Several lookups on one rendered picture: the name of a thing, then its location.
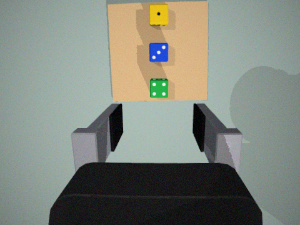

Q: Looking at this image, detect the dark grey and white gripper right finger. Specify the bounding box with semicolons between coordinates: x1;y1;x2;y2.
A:
192;103;243;175

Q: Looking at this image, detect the tan flat mat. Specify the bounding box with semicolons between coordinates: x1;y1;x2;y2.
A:
108;1;208;102

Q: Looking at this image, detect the yellow die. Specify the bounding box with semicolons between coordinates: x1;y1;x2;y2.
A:
149;4;168;26

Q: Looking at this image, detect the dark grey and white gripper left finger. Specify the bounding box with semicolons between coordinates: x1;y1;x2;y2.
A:
71;104;123;172

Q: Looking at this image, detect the blue die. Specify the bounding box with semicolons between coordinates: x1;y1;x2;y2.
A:
149;43;168;62

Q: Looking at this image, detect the green die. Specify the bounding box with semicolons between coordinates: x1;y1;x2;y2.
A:
150;79;168;98

